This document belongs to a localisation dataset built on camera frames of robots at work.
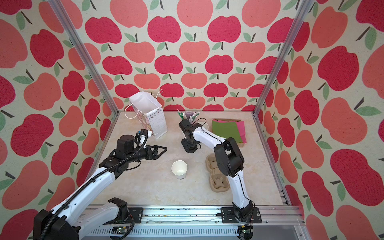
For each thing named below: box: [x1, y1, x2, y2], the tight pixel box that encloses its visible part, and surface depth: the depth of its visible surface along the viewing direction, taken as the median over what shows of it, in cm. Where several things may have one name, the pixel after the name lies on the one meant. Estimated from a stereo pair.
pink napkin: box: [212, 119, 247, 144], surface depth 110 cm
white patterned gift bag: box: [129, 91, 168, 140], surface depth 98 cm
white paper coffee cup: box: [171, 160, 188, 180], surface depth 84 cm
